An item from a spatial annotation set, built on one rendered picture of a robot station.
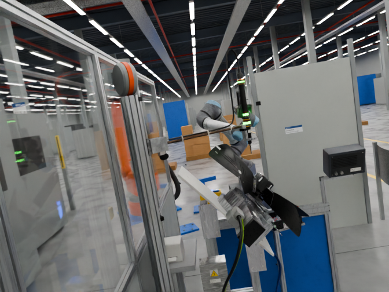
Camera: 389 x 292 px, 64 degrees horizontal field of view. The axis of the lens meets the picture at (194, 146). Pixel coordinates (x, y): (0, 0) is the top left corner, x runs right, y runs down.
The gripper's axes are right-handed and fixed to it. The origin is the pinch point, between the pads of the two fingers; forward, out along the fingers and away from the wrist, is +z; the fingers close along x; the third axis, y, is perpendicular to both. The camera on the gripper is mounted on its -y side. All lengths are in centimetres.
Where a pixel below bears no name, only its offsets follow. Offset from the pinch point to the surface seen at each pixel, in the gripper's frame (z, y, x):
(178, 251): 21, 74, 51
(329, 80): -182, -12, -125
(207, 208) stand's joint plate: 16, 53, 31
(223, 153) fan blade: -2.0, 26.4, 16.4
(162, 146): 35, 13, 47
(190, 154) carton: -914, 143, 100
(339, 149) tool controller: -37, 42, -67
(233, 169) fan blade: 4.2, 36.1, 12.4
